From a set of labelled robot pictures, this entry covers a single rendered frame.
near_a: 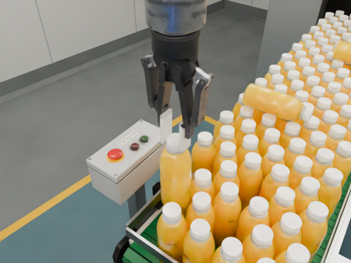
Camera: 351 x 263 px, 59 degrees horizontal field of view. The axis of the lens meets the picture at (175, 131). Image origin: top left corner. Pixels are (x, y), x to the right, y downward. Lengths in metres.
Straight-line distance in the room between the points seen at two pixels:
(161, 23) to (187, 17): 0.04
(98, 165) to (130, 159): 0.07
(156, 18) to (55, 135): 2.30
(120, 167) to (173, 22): 0.39
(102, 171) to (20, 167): 1.81
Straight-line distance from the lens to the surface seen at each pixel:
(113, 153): 0.74
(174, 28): 0.44
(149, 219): 0.87
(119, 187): 0.73
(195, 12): 0.45
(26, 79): 3.42
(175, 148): 0.60
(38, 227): 2.10
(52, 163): 2.45
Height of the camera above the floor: 1.61
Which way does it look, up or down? 39 degrees down
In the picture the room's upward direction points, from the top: straight up
